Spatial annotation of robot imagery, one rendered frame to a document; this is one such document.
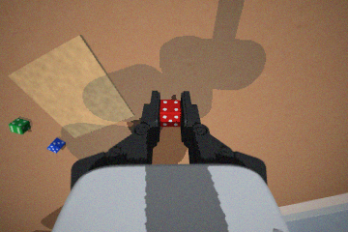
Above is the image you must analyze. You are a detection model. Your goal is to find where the beige flat mat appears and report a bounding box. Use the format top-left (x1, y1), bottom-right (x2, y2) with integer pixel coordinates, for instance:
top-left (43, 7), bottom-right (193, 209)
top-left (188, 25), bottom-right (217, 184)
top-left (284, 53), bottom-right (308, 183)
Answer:
top-left (8, 35), bottom-right (134, 137)

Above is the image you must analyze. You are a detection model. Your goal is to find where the blue die with white pips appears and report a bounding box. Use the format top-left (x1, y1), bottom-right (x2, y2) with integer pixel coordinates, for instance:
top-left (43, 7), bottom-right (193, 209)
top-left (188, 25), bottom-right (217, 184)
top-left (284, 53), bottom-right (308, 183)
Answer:
top-left (47, 138), bottom-right (66, 153)

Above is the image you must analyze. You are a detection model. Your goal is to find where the green die with white pips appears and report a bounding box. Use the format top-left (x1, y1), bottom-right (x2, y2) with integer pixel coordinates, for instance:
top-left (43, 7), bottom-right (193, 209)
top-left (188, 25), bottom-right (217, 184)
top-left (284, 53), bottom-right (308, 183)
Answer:
top-left (9, 118), bottom-right (30, 134)

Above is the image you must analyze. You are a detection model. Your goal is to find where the red die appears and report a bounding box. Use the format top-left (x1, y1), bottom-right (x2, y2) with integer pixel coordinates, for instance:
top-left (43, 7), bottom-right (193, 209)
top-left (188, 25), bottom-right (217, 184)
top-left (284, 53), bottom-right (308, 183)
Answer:
top-left (159, 100), bottom-right (182, 127)

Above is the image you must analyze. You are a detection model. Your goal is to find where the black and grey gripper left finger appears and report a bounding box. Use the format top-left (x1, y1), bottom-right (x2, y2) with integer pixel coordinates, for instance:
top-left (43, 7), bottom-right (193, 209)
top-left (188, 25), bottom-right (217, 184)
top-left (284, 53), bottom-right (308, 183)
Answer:
top-left (71, 91), bottom-right (160, 190)

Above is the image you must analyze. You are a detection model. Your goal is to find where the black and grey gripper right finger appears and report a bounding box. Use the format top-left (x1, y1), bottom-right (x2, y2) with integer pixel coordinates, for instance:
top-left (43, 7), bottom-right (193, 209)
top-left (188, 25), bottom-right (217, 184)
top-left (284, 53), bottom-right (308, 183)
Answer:
top-left (181, 91), bottom-right (268, 185)

